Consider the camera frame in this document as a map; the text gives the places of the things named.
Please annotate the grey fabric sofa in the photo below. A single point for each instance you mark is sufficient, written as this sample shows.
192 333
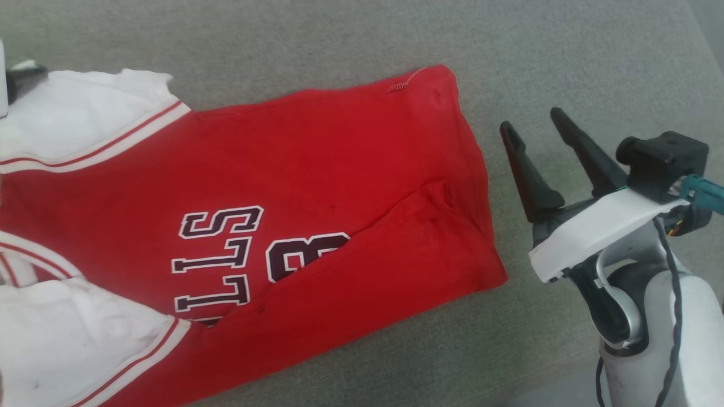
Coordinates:
339 39

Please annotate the teal right camera connector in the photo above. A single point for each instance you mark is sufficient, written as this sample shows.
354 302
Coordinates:
704 192

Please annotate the white-covered left gripper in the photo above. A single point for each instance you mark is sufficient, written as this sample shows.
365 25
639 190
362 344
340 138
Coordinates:
3 79

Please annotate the white-covered right gripper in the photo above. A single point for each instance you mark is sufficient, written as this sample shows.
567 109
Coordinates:
594 232

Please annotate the red and white jersey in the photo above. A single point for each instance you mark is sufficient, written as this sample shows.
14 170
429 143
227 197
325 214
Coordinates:
283 169

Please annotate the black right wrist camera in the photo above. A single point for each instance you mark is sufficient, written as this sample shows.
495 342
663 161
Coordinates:
662 161

